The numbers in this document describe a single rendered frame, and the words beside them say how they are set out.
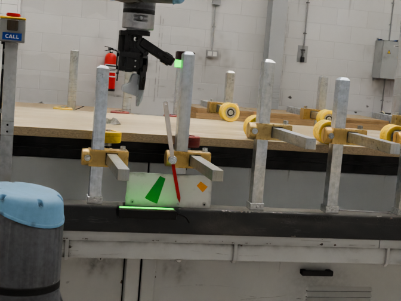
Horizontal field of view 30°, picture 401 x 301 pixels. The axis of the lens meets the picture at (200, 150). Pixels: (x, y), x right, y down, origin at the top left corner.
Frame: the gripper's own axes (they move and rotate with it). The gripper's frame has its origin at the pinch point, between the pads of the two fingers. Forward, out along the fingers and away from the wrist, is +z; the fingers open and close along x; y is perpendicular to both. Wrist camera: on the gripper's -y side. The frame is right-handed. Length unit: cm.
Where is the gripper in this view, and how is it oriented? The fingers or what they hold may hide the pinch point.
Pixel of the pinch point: (139, 101)
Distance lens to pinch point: 214.8
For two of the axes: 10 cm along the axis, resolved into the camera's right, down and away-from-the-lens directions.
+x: 2.2, 1.3, -9.7
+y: -9.7, -0.5, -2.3
